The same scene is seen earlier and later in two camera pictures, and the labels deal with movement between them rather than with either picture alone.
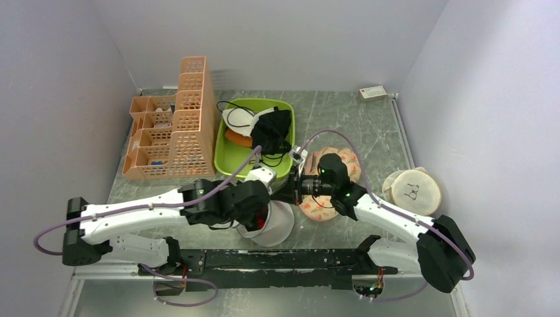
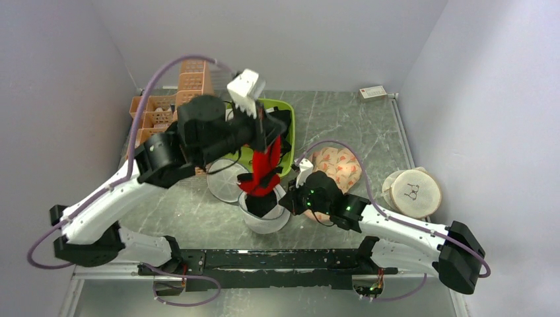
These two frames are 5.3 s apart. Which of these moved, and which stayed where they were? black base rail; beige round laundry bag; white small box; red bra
Moved: red bra
Stayed: beige round laundry bag; white small box; black base rail
